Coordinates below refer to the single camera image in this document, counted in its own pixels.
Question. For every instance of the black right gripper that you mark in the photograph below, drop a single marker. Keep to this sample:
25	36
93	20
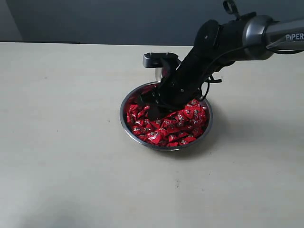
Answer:
215	46

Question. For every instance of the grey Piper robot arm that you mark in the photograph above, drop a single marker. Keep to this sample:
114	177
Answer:
262	37

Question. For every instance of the round steel bowl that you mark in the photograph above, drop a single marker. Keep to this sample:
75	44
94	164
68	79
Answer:
136	131

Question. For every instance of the shiny steel cup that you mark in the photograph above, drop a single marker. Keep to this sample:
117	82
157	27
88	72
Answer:
158	74

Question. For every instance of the red candy front right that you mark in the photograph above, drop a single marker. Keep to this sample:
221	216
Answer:
186	140

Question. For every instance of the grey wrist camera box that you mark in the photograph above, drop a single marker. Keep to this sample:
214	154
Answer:
158	59

